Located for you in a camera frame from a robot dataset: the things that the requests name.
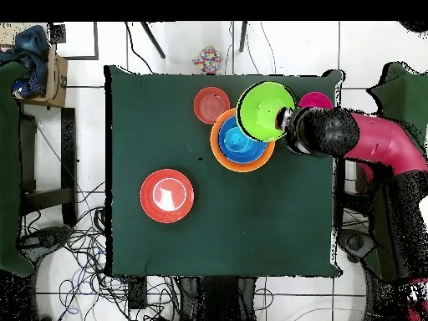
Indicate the green bowl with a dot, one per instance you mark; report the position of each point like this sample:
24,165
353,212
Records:
260,110

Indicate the small blue bowl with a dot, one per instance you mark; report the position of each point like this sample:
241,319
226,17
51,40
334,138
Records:
254,148

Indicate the pink bowl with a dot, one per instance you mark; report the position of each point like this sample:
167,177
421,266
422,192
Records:
315,100

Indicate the blue cup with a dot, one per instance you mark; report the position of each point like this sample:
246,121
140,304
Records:
235,142

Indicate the large blue bowl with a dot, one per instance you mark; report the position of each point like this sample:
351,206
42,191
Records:
227,154

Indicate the large orange bowl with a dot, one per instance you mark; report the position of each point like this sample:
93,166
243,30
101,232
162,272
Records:
234,168

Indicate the wide red bowl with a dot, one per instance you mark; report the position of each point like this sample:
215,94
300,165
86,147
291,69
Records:
167,196

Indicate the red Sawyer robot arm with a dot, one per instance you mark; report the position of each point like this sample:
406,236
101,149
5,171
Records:
384,143

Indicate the small red bowl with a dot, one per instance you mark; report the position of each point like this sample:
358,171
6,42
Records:
211,105

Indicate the black tripod leg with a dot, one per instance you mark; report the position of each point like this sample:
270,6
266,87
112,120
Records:
153,40
243,36

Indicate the colourful patterned box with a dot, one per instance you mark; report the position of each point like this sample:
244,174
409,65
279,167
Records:
207,60

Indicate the green cloth covered table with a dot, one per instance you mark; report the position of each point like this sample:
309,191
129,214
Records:
8,167
404,93

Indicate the dark green tablecloth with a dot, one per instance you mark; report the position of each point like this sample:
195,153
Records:
200,234

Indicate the black floor box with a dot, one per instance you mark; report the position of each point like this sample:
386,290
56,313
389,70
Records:
137,292

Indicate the cardboard box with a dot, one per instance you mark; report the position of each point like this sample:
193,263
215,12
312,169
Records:
57,83

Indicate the blue cloth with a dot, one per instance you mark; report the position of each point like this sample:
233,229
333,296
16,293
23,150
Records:
31,43

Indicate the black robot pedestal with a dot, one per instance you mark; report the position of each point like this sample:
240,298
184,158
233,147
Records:
217,301

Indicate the black floor frame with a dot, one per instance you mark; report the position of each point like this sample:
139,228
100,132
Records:
96,40

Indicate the black stool frame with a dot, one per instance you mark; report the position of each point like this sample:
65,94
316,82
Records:
68,150

